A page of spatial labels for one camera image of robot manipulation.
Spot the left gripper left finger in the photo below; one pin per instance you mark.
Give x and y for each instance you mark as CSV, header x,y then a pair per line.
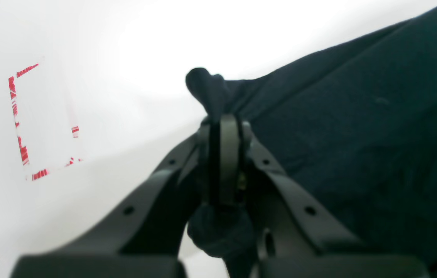
x,y
141,236

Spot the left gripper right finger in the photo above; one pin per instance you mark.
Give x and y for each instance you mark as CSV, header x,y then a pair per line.
x,y
296,237

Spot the black t-shirt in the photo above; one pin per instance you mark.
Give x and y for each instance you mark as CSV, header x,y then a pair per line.
x,y
356,125

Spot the red tape rectangle marking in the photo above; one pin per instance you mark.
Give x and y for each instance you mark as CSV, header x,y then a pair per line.
x,y
45,122

